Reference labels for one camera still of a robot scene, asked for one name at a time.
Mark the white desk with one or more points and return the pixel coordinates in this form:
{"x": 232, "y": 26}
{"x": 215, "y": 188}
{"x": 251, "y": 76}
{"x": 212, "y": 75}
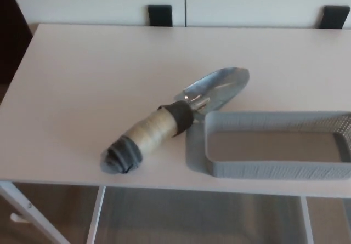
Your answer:
{"x": 109, "y": 63}

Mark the grey plastic basket container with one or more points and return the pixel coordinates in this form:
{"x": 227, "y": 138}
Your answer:
{"x": 274, "y": 169}

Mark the white desk leg hook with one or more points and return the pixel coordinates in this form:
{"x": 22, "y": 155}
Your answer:
{"x": 16, "y": 217}

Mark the white cabinet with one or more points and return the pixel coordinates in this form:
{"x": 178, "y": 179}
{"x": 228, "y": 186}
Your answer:
{"x": 96, "y": 0}

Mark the dark brown furniture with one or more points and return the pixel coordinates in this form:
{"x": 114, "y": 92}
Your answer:
{"x": 12, "y": 30}

